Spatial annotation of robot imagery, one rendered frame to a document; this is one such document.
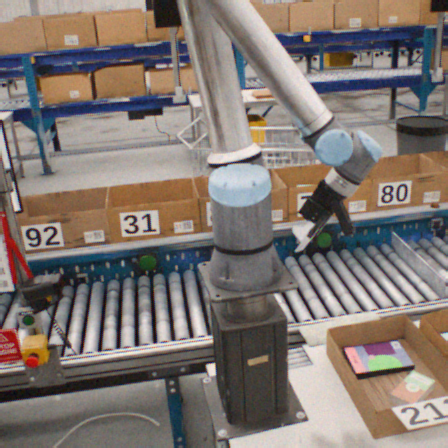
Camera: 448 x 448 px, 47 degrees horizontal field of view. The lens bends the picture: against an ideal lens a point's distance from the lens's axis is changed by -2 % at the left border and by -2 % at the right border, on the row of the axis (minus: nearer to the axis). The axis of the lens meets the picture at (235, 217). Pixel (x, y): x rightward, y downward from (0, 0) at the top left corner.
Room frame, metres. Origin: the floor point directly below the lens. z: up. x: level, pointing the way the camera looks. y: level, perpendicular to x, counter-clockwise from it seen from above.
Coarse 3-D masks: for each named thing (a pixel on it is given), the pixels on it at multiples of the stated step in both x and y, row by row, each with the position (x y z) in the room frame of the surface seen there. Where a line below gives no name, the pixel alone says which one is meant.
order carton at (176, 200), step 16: (112, 192) 2.32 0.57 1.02; (128, 192) 2.33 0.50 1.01; (144, 192) 2.34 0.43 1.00; (160, 192) 2.35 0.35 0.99; (176, 192) 2.36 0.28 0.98; (192, 192) 2.36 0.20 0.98; (112, 208) 2.04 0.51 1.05; (128, 208) 2.04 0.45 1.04; (144, 208) 2.05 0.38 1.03; (160, 208) 2.06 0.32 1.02; (176, 208) 2.07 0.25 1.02; (192, 208) 2.09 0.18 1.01; (112, 224) 2.03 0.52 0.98; (160, 224) 2.06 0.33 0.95; (192, 224) 2.09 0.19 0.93; (112, 240) 2.03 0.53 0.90; (128, 240) 2.04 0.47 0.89
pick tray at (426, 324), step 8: (440, 312) 1.44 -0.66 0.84; (424, 320) 1.39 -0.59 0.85; (432, 320) 1.43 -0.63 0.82; (440, 320) 1.44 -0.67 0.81; (424, 328) 1.39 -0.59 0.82; (432, 328) 1.35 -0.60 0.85; (440, 328) 1.44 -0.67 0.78; (432, 336) 1.34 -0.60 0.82; (440, 336) 1.31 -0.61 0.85; (440, 344) 1.30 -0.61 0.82
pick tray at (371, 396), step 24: (336, 336) 1.39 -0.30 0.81; (360, 336) 1.40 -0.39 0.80; (384, 336) 1.42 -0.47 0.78; (408, 336) 1.40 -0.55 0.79; (336, 360) 1.29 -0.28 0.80; (432, 360) 1.25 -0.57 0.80; (360, 384) 1.12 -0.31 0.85; (384, 384) 1.21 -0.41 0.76; (360, 408) 1.10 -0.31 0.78; (384, 408) 1.11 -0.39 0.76; (384, 432) 1.01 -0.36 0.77; (408, 432) 1.03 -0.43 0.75
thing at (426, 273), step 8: (392, 240) 2.13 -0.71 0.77; (400, 240) 2.06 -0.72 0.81; (392, 248) 2.13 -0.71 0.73; (400, 248) 2.05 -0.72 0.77; (408, 248) 1.98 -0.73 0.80; (400, 256) 2.05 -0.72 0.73; (408, 256) 1.98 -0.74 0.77; (416, 256) 1.91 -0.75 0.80; (408, 264) 1.97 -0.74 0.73; (416, 264) 1.90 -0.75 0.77; (424, 264) 1.84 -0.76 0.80; (416, 272) 1.90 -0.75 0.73; (424, 272) 1.84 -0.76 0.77; (432, 272) 1.78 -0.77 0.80; (424, 280) 1.83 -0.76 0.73; (432, 280) 1.77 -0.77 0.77; (440, 280) 1.72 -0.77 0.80; (432, 288) 1.76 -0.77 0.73; (440, 288) 1.71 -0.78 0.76; (440, 296) 1.70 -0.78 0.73
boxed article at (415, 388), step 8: (408, 376) 1.20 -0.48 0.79; (416, 376) 1.20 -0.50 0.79; (424, 376) 1.19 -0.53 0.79; (400, 384) 1.17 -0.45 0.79; (408, 384) 1.17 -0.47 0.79; (416, 384) 1.16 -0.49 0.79; (424, 384) 1.16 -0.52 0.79; (432, 384) 1.16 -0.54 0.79; (392, 392) 1.14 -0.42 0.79; (400, 392) 1.14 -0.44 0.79; (408, 392) 1.13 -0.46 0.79; (416, 392) 1.13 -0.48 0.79; (424, 392) 1.13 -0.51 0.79; (392, 400) 1.13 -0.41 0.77; (400, 400) 1.11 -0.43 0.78; (408, 400) 1.10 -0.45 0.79; (416, 400) 1.10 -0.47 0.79
